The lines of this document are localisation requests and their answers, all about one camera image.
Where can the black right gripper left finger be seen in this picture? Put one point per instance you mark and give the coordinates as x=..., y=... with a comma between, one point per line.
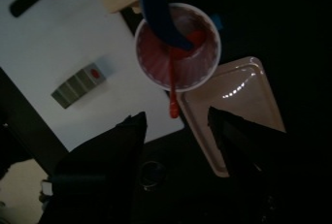
x=106, y=166

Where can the beige rectangular plate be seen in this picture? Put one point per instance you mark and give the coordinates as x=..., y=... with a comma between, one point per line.
x=241, y=95

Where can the white plastic cutting board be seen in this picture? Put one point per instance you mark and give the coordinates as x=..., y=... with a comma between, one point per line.
x=64, y=53

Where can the white ribbed cup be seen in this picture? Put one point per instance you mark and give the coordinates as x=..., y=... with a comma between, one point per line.
x=190, y=69

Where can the red plastic spoon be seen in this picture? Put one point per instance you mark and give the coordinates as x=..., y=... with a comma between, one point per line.
x=174, y=82

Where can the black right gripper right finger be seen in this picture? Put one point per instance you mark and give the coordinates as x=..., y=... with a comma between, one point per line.
x=258, y=169

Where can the toy sushi roll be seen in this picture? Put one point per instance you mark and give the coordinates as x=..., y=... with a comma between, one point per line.
x=79, y=84

